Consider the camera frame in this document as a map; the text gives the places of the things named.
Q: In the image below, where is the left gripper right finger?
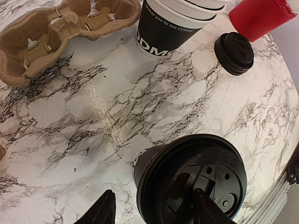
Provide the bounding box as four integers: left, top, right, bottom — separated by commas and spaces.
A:
193, 188, 234, 224

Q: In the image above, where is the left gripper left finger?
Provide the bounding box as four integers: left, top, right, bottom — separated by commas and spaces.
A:
77, 189, 116, 224

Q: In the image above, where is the black cup lid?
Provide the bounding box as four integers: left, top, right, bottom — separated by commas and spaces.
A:
136, 133, 247, 224

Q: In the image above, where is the single black paper cup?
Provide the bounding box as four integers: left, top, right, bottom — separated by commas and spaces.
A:
132, 144, 168, 188

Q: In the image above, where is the stack of black cup lids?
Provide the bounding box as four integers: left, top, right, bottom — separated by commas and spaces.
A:
214, 32, 254, 76

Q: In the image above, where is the far cardboard cup carrier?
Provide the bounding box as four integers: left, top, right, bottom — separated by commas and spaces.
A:
0, 0, 141, 87

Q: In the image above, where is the stack of black paper cups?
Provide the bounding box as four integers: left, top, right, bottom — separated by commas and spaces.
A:
136, 0, 228, 58

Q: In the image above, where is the red cylindrical container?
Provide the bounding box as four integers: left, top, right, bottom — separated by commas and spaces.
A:
229, 0, 298, 42

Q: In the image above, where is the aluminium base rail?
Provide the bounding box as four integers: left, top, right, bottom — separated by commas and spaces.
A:
232, 140, 299, 224

